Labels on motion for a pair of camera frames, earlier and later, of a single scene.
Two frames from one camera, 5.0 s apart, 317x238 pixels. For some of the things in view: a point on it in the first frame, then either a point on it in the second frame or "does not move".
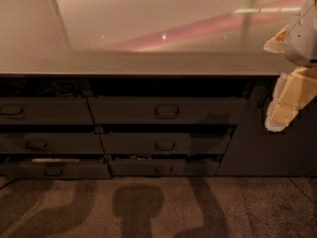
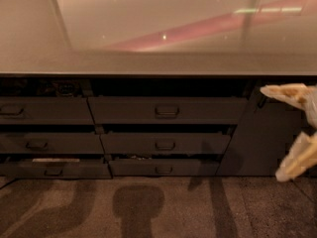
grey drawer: [162, 167] does not move
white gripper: [303, 44] to [312, 111]
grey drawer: [168, 110] does not move
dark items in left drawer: [63, 88] does not move
